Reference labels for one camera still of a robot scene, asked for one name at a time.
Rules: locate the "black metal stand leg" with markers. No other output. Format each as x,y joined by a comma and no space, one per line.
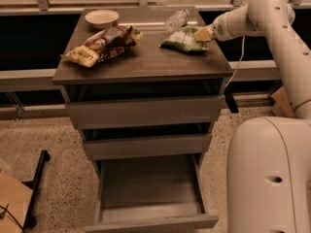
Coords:
30,220

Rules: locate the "clear plastic water bottle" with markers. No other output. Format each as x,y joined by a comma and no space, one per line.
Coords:
176,21

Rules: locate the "grey drawer cabinet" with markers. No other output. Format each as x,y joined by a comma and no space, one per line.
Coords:
146,71

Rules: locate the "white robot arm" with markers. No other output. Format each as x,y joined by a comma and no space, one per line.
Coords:
269,157

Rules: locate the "grey middle drawer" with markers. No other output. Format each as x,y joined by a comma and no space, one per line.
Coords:
147,146

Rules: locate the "grey open bottom drawer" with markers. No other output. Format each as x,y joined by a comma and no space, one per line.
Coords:
156,194

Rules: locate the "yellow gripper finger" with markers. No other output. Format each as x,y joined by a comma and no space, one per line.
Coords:
204,34

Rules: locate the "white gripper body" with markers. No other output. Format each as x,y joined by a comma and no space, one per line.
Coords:
220,29

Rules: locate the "cardboard sheet left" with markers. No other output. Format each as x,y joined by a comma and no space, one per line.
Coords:
14,201

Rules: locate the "green jalapeno chip bag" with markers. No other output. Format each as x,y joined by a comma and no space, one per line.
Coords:
184,40

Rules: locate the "brown yellow chip bag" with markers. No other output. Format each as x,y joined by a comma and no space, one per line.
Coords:
106,44

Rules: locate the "grey top drawer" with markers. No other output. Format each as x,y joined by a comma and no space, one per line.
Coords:
145,112

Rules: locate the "white paper bowl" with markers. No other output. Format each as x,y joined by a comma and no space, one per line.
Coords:
101,19

